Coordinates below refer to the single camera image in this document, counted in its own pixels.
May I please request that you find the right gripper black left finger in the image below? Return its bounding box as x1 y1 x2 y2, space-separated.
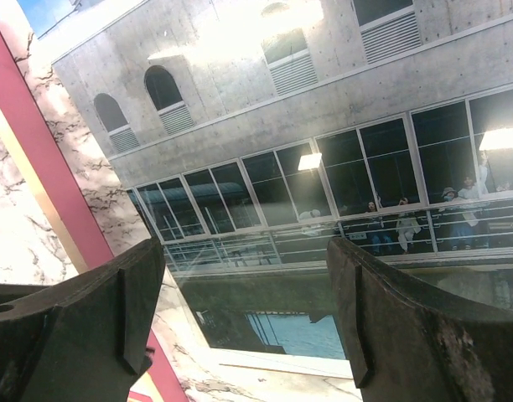
0 238 165 401

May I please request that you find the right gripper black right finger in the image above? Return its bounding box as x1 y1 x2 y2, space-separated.
327 238 513 401

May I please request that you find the pink wooden picture frame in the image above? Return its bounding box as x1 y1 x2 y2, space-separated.
0 10 190 402

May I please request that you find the building photo print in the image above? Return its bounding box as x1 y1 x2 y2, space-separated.
20 1 513 360

